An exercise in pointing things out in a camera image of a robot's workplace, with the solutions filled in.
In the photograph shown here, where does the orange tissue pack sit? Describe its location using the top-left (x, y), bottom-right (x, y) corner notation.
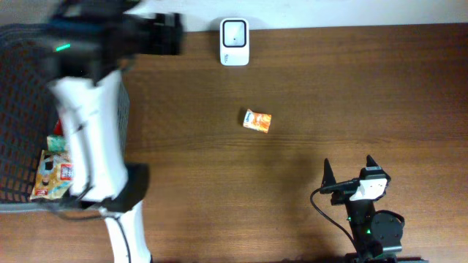
top-left (242, 109), bottom-right (272, 134)

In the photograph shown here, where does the green tissue pack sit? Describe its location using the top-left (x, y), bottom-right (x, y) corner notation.
top-left (47, 134), bottom-right (69, 152)

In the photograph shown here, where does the yellow snack bag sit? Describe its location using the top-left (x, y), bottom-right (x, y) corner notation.
top-left (30, 150), bottom-right (74, 200)

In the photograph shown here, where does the red Hacks candy bag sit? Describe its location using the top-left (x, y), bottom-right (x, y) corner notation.
top-left (53, 119), bottom-right (64, 137)

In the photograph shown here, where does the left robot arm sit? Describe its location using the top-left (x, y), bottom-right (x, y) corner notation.
top-left (40, 1), bottom-right (184, 262)

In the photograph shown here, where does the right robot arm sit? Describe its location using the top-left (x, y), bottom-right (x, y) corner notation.
top-left (311, 156), bottom-right (425, 262)

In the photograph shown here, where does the white barcode scanner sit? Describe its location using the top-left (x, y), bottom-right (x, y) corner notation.
top-left (219, 18), bottom-right (250, 66)

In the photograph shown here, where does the grey plastic mesh basket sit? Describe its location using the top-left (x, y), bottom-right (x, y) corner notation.
top-left (1, 24), bottom-right (136, 213)

